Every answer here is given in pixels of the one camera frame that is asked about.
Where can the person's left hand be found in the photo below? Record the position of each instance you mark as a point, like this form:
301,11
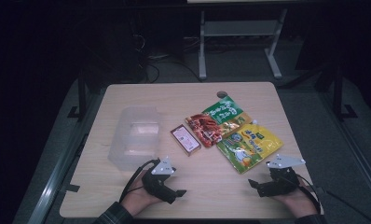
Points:
137,197

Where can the person's right hand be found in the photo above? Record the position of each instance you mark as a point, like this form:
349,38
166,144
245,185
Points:
297,200

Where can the white metal stand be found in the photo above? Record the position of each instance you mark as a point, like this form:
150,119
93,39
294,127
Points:
239,28

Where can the silver floor rail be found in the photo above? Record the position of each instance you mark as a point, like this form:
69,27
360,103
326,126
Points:
56,174
354,149

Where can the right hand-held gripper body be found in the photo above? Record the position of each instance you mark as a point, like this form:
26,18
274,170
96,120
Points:
280,180

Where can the clear plastic container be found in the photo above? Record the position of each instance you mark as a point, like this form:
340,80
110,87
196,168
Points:
134,137

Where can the yellow spout pouch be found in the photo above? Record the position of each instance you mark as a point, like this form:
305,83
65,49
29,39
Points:
252,146

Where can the small pink red box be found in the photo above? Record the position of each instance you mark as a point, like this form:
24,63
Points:
185,140

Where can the red green snack packet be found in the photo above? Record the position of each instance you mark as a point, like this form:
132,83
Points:
211,124

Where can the black metal stand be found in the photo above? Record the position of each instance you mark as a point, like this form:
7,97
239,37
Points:
339,93
82,96

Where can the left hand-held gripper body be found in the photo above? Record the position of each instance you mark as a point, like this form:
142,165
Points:
158,183

